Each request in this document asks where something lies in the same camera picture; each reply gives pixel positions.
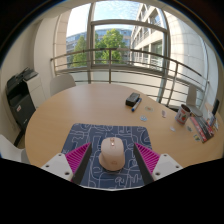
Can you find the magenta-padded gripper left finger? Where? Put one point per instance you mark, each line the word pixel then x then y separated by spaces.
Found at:
pixel 56 166

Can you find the small blue sticker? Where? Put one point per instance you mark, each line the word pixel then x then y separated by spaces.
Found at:
pixel 143 118

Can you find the grey green sticker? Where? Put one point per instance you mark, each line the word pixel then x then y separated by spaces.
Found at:
pixel 189 128

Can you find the black whiteboard eraser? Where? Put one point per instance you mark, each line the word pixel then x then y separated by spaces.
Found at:
pixel 132 99

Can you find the colourful leaflet stack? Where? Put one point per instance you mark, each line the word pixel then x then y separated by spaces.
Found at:
pixel 213 121

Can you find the white strawberry print mug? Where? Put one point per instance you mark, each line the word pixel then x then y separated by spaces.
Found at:
pixel 182 115

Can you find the small white sticker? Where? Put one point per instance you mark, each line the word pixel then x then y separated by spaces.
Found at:
pixel 172 128

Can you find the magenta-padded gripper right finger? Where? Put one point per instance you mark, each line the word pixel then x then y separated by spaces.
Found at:
pixel 166 165

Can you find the yellow and blue sticker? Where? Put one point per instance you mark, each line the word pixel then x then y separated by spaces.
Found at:
pixel 196 137

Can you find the pale pink computer mouse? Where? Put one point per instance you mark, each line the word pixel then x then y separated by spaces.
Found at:
pixel 112 155

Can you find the blue marker pen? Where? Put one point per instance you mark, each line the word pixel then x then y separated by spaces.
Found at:
pixel 136 104

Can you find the oval grey sticker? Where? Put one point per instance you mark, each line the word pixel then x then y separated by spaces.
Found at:
pixel 163 113

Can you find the metal balcony railing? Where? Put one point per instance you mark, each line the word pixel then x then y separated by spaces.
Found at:
pixel 133 50

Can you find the dark blue patterned mouse pad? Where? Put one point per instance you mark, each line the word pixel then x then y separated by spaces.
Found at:
pixel 100 133

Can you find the white chair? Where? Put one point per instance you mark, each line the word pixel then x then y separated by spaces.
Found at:
pixel 191 96
pixel 61 84
pixel 10 150

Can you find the red and black magazine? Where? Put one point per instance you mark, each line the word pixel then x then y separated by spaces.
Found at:
pixel 202 128

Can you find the round pale sticker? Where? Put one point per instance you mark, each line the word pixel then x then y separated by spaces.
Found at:
pixel 149 108

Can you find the black and white printer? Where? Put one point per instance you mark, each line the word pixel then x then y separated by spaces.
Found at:
pixel 21 98

